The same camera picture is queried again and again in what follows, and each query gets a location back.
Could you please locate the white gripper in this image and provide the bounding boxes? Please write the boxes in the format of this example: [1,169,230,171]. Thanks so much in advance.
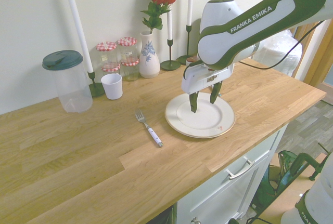
[181,62,236,113]

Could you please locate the white plate with gold rim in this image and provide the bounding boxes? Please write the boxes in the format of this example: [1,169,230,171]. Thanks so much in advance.
[164,93,236,139]

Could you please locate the dark candle holder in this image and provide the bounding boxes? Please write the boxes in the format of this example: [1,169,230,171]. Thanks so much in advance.
[87,71,106,98]
[176,24,200,65]
[160,38,181,71]

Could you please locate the white vase with blue flowers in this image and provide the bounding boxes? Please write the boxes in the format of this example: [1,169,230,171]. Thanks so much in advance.
[138,31,161,79]

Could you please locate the glass jar with checkered lid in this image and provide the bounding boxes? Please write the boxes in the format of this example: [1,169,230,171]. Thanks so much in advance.
[121,57,140,82]
[117,36,138,61]
[95,41,117,66]
[100,62,122,77]

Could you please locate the white plastic wrapped bundle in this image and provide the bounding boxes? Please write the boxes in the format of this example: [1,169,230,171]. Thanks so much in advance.
[253,28,305,79]

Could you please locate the white taper candle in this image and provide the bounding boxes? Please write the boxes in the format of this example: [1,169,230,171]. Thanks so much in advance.
[186,0,195,27]
[165,0,173,41]
[65,0,94,73]

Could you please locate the white plastic cup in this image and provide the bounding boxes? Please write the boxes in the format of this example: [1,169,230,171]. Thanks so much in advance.
[100,73,123,100]

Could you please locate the dark clamp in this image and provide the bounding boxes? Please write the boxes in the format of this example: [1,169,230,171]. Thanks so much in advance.
[290,143,333,182]

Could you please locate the clear pitcher with dark lid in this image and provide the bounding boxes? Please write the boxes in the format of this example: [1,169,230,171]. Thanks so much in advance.
[42,49,94,113]

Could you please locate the fork with white handle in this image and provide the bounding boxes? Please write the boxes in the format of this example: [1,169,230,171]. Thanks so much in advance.
[134,109,164,148]

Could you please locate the metal drawer handle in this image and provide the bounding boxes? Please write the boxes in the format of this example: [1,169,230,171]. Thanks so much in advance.
[225,156,255,180]

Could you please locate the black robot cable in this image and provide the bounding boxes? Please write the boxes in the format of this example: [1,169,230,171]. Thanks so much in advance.
[183,20,326,79]

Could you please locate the white cabinet drawer with handle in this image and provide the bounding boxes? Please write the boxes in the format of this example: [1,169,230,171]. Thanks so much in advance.
[147,124,289,224]

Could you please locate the wooden door frame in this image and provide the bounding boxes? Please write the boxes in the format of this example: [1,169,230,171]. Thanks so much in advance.
[293,18,333,87]

